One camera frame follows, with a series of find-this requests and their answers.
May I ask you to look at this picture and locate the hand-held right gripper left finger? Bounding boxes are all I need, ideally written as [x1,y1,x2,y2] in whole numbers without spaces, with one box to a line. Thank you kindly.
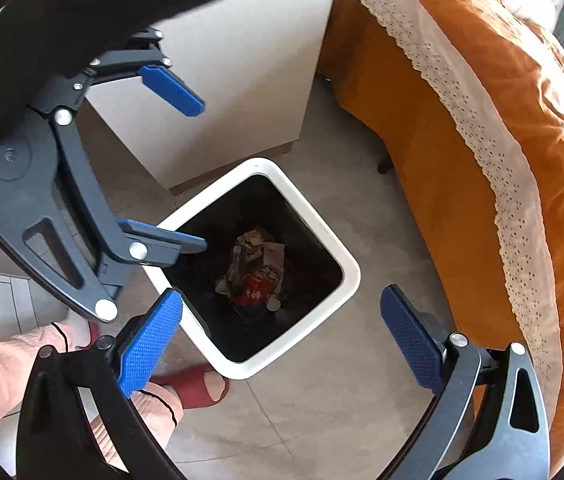
[16,287,187,480]

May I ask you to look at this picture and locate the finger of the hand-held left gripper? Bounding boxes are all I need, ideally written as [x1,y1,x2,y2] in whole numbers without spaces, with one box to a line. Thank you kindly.
[26,30,206,118]
[22,110,207,323]

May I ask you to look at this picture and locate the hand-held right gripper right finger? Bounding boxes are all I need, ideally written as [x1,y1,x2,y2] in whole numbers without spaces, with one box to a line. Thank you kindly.
[379,284,550,480]

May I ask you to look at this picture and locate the white trash bin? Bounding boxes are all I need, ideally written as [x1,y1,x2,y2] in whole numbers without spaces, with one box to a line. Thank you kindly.
[140,157,361,380]

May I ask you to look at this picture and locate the red snack bag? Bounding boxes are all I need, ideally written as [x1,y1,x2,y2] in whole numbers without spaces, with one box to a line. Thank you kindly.
[229,267,283,308]

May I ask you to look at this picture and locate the person's foot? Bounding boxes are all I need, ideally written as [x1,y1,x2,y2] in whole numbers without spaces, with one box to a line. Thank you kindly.
[203,375,227,403]

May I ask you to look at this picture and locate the white lace bed skirt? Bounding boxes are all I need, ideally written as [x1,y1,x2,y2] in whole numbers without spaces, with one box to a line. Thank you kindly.
[339,0,563,411]

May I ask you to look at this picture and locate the orange bedsheet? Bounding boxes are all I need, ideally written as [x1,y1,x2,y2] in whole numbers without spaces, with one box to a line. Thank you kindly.
[319,0,564,461]

